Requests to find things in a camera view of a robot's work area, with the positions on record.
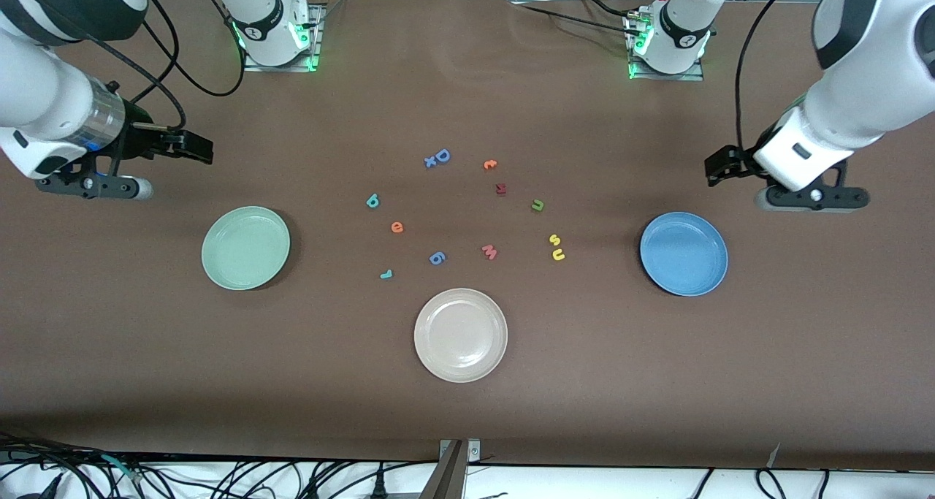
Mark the small metal bracket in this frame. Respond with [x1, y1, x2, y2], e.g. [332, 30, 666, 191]
[439, 439, 481, 462]

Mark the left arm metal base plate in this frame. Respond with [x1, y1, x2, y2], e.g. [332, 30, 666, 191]
[630, 13, 704, 82]

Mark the aluminium profile bar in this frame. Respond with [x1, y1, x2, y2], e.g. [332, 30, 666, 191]
[420, 441, 468, 499]

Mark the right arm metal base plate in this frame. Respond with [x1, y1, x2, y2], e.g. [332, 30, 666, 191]
[243, 4, 323, 72]

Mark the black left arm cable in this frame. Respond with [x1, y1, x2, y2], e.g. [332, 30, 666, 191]
[734, 0, 815, 153]

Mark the light green plate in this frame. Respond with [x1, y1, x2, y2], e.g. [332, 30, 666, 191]
[202, 206, 291, 291]

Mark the teal cable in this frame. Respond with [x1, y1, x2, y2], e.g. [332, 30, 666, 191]
[101, 454, 144, 483]

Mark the beige plate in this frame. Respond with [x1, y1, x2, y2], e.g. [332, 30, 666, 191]
[413, 288, 509, 384]

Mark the blue plate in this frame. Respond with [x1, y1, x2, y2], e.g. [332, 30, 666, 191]
[639, 212, 729, 297]

